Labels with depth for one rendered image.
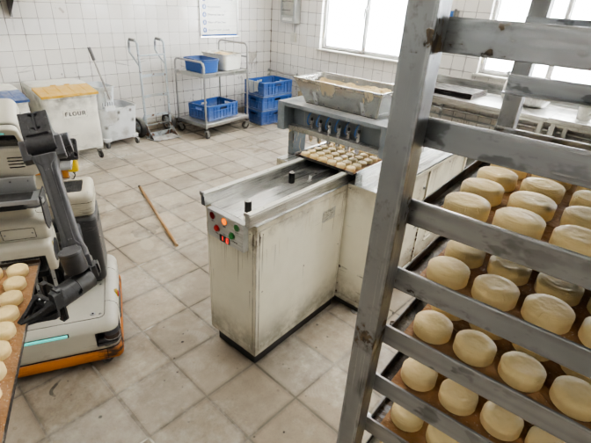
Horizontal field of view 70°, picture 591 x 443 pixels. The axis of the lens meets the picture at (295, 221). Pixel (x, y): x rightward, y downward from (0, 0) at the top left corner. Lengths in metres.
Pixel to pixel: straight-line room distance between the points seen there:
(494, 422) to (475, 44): 0.45
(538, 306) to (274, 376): 1.85
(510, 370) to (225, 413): 1.70
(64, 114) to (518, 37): 4.68
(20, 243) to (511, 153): 1.92
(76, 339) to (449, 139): 2.07
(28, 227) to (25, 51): 3.56
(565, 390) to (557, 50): 0.37
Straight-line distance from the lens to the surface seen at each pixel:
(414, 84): 0.42
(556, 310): 0.54
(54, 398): 2.39
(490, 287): 0.54
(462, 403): 0.65
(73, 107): 4.93
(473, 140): 0.44
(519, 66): 0.85
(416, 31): 0.42
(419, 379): 0.65
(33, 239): 2.09
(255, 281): 1.93
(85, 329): 2.28
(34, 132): 1.42
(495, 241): 0.46
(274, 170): 2.22
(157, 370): 2.36
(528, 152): 0.43
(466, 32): 0.43
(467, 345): 0.59
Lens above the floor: 1.71
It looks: 28 degrees down
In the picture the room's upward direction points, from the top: 4 degrees clockwise
